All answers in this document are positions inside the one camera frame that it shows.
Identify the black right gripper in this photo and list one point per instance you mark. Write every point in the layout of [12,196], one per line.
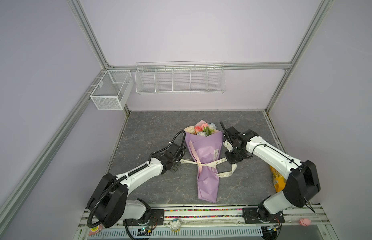
[230,160]

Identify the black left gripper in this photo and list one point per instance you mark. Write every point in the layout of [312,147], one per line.
[174,169]

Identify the cream printed ribbon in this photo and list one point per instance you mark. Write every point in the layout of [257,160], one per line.
[212,165]

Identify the pink purple wrapping paper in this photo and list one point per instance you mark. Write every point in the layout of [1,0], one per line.
[208,149]

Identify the cream fake rose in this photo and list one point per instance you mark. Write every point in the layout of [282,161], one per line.
[190,129]

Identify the red pink fake rose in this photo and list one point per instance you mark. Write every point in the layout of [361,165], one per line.
[198,129]

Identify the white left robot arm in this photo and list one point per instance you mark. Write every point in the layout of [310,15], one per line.
[109,202]

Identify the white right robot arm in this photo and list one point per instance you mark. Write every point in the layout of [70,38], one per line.
[302,181]

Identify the yellow snack bag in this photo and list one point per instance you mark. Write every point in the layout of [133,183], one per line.
[279,181]

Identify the white crumpled toy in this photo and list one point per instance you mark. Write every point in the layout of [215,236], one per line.
[175,225]

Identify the white mesh box basket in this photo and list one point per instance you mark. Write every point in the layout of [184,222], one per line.
[113,90]

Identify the pink green round toy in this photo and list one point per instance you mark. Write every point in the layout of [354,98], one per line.
[95,230]

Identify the pink pig toy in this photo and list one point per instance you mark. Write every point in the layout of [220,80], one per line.
[305,222]

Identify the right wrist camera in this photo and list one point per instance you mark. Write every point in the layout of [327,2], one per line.
[231,139]

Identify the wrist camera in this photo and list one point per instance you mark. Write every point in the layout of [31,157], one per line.
[231,139]
[174,149]

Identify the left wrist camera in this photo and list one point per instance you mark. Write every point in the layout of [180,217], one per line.
[174,149]

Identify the white wire shelf basket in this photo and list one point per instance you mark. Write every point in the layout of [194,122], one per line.
[186,77]

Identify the front rail base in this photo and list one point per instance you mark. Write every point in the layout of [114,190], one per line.
[216,222]

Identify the aluminium enclosure frame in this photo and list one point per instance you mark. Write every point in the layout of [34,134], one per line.
[46,65]

